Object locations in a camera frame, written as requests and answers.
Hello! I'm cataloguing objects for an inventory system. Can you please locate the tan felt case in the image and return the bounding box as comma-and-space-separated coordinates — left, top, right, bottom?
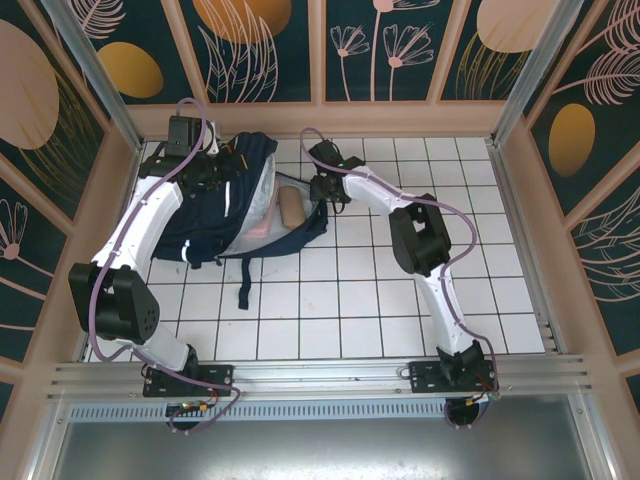
277, 186, 305, 230

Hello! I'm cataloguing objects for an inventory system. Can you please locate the navy blue backpack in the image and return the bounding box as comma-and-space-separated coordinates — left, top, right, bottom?
149, 131, 330, 310

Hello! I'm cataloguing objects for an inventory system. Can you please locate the pink pencil case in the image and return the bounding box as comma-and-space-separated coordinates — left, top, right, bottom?
242, 179, 282, 240

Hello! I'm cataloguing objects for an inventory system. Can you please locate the grey steel sheet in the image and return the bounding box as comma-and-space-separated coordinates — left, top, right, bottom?
29, 418, 621, 480

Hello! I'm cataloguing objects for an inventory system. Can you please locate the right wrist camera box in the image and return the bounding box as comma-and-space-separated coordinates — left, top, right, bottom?
308, 140, 340, 167

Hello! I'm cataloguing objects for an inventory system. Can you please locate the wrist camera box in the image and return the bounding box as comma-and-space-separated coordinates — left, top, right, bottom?
308, 140, 340, 167
166, 114, 222, 156

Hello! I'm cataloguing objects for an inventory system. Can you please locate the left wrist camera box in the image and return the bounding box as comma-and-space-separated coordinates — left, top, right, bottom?
166, 114, 222, 156

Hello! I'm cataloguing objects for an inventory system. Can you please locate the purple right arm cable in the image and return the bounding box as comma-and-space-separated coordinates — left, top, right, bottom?
299, 127, 501, 432

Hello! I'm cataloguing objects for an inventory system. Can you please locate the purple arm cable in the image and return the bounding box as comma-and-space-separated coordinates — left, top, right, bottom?
87, 98, 244, 436
299, 127, 501, 432

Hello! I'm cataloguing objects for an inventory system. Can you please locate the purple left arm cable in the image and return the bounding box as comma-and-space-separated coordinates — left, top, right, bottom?
87, 98, 244, 436

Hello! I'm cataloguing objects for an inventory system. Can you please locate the aluminium frame post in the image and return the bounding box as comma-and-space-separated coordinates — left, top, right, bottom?
39, 0, 147, 154
488, 0, 587, 147

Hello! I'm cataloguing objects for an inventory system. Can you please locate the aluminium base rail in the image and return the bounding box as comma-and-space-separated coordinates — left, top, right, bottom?
47, 353, 596, 405

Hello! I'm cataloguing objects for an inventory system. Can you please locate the grey vented cable duct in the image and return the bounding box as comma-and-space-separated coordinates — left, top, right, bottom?
67, 402, 584, 425

